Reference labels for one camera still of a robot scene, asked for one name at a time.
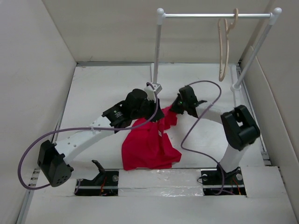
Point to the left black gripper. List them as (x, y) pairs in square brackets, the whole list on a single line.
[(153, 105)]

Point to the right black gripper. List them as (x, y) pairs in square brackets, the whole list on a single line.
[(174, 107)]

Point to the red t-shirt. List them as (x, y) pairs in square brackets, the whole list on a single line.
[(149, 146)]

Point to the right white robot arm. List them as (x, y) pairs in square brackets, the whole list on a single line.
[(240, 129)]

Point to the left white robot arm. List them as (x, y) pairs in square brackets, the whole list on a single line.
[(55, 159)]

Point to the wooden clothes hanger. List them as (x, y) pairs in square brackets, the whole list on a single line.
[(223, 31)]

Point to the white metal clothes rack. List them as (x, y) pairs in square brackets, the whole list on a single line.
[(230, 21)]

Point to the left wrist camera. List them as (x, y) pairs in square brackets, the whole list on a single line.
[(151, 87)]

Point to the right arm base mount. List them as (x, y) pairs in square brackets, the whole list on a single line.
[(213, 185)]

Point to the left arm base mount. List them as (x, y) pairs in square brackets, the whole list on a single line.
[(105, 183)]

